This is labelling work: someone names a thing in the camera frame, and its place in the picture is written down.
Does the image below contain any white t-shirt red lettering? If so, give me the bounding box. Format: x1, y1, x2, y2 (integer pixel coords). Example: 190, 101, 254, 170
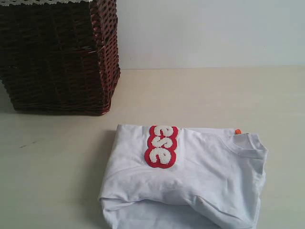
99, 125, 268, 229

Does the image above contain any brown wicker laundry basket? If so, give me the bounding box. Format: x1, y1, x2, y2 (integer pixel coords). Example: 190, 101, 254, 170
0, 0, 121, 116

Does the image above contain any white lace cloth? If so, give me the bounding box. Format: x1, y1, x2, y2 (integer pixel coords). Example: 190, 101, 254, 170
0, 0, 92, 7

